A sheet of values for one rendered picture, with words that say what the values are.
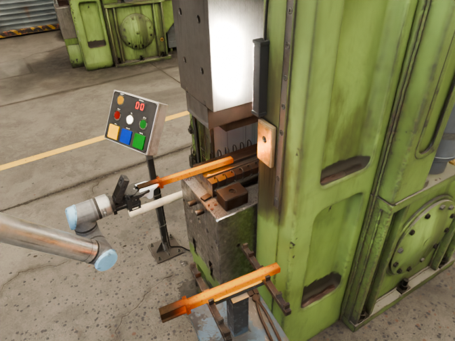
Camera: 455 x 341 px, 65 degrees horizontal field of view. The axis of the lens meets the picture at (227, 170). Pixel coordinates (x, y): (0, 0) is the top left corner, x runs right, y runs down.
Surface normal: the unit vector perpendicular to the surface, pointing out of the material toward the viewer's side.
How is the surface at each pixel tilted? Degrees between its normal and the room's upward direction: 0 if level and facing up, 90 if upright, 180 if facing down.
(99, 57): 90
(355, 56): 89
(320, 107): 89
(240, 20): 90
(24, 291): 0
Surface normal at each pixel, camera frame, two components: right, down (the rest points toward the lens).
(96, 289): -0.03, -0.82
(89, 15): 0.44, 0.51
